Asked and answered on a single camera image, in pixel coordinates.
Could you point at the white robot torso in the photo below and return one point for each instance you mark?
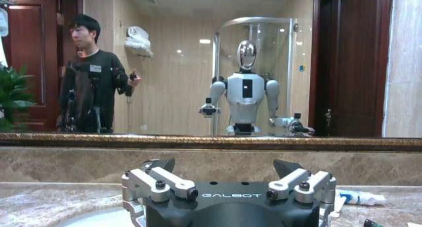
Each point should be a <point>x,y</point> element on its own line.
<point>245,101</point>

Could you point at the blue sticker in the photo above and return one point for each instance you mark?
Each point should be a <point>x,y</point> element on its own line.
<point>301,68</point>

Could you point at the black handheld controller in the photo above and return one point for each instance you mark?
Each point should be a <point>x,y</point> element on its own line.
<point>131,87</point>

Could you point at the glass shower enclosure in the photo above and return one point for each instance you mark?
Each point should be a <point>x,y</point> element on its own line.
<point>286,51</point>

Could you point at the white blue toothpaste tube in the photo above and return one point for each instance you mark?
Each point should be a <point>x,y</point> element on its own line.
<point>360,197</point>

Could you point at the chrome robot head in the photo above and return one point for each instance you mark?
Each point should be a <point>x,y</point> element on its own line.
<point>246,55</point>

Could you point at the white sink basin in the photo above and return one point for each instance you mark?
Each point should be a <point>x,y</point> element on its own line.
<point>99,218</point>

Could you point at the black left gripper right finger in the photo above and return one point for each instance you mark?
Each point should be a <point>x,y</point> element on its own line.
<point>298,178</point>

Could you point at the dark red wooden door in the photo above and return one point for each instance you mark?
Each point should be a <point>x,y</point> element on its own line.
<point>36,51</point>

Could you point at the small dark green object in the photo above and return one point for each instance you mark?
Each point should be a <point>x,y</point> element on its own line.
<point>370,223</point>

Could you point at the green potted plant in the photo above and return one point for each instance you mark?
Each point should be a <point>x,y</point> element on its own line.
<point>15,93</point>

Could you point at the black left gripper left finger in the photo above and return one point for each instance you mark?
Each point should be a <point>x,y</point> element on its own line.
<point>161,177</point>

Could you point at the person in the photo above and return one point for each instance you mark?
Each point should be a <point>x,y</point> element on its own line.
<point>95,88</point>

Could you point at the gold framed wall mirror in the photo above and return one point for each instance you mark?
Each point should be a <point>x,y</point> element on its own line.
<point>210,141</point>

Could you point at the white folded towels on rack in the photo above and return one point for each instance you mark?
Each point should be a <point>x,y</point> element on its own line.
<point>139,41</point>

